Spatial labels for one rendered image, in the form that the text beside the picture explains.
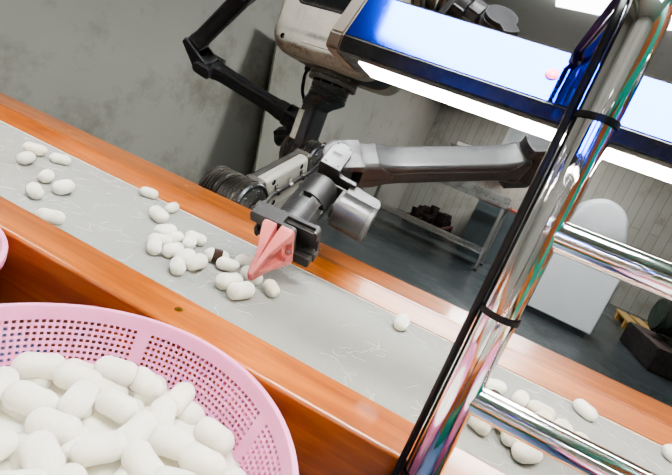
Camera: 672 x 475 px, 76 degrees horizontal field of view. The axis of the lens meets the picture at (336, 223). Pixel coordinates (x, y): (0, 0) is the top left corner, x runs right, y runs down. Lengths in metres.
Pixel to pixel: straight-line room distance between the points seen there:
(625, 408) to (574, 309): 4.14
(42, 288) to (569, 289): 4.65
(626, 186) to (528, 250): 8.36
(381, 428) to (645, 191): 8.39
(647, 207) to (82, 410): 8.55
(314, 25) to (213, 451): 1.03
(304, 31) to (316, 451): 1.01
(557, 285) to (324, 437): 4.55
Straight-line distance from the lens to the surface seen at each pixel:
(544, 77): 0.44
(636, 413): 0.79
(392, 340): 0.61
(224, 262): 0.61
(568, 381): 0.75
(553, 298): 4.88
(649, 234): 8.69
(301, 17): 1.23
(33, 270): 0.51
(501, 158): 0.82
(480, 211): 6.82
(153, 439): 0.34
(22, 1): 2.82
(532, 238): 0.29
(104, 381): 0.39
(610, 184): 8.62
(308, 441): 0.39
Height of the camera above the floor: 0.97
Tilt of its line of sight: 11 degrees down
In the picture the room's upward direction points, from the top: 22 degrees clockwise
